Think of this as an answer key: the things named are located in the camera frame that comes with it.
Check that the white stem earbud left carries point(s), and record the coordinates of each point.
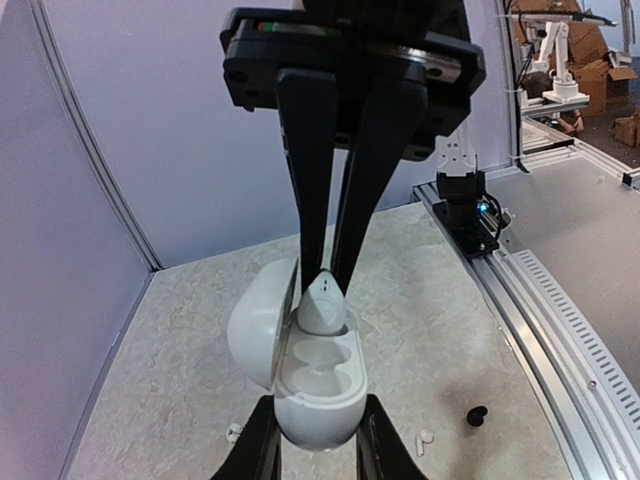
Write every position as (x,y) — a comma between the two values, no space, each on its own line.
(234,432)

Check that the black earbud near rail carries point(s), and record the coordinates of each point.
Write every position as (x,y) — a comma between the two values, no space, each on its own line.
(475,417)

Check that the white stem earbud right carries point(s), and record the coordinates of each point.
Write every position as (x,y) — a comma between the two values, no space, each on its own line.
(422,439)

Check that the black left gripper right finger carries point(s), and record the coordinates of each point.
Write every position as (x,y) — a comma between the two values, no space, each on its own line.
(380,452)

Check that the white stem earbud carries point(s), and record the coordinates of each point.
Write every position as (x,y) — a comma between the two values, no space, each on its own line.
(422,439)
(234,432)

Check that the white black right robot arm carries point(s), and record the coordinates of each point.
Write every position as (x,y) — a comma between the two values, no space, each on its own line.
(457,165)

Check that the aluminium front rail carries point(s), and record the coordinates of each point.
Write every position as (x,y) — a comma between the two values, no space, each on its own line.
(565,281)

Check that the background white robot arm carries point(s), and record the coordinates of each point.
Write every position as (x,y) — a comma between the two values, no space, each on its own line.
(553,53)

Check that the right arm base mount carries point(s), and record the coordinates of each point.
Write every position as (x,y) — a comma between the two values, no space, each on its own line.
(475,228)

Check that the cardboard box background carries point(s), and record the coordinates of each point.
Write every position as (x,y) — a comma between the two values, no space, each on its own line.
(602,72)

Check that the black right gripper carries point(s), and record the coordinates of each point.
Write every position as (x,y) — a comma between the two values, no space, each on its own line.
(427,42)

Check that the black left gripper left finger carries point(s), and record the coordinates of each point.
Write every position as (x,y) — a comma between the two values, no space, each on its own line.
(257,452)

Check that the white earbud charging case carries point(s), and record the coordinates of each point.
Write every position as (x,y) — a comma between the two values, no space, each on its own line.
(319,383)

